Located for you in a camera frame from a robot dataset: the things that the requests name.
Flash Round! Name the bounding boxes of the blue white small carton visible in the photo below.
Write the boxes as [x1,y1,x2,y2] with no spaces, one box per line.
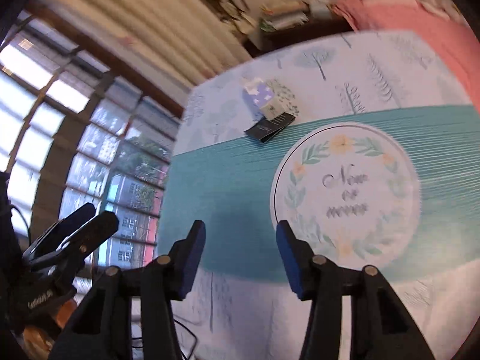
[242,78,285,120]

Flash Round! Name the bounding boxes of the tree pattern tablecloth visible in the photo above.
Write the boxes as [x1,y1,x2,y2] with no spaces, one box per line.
[159,31,479,359]

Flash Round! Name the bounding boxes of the pink bed sheet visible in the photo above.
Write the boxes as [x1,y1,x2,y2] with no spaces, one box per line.
[333,0,479,107]

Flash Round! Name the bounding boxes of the black folded packet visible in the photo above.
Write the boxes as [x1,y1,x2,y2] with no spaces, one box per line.
[245,112,295,143]

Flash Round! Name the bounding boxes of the person's left hand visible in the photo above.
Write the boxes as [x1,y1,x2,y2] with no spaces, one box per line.
[22,299,77,359]

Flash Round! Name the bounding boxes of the cream curtain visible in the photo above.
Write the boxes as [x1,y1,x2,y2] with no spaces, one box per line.
[43,0,251,88]

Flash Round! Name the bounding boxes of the stack of books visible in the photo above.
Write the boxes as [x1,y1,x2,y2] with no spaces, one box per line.
[259,0,309,33]

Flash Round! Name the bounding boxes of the window with grille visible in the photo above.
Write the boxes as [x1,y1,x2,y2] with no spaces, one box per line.
[1,1,183,293]

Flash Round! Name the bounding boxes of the wooden nightstand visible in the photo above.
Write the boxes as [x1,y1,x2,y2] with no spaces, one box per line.
[242,15,353,58]

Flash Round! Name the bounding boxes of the black cable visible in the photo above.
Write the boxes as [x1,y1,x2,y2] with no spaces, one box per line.
[128,313,200,360]

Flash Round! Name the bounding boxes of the white plush toy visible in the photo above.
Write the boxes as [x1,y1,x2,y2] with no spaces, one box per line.
[417,0,466,24]

